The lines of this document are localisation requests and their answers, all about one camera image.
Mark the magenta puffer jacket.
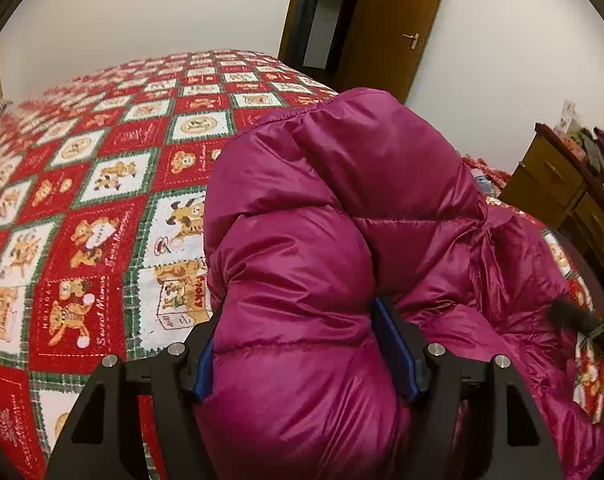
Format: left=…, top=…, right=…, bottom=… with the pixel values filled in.
left=195, top=89, right=604, bottom=479

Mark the clutter on dresser top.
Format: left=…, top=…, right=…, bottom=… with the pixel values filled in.
left=552, top=100, right=604, bottom=176

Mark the brown wooden dresser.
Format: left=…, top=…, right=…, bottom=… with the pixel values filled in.
left=500, top=122, right=604, bottom=290

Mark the silver door handle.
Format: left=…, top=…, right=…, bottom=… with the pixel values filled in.
left=403, top=34, right=420, bottom=50

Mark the brown wooden door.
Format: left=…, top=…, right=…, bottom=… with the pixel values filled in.
left=333, top=0, right=442, bottom=102

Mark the clothes pile on floor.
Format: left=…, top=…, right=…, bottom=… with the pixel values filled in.
left=462, top=155, right=511, bottom=198

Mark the red patchwork cartoon bedspread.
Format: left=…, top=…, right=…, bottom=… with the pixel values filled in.
left=0, top=50, right=604, bottom=479

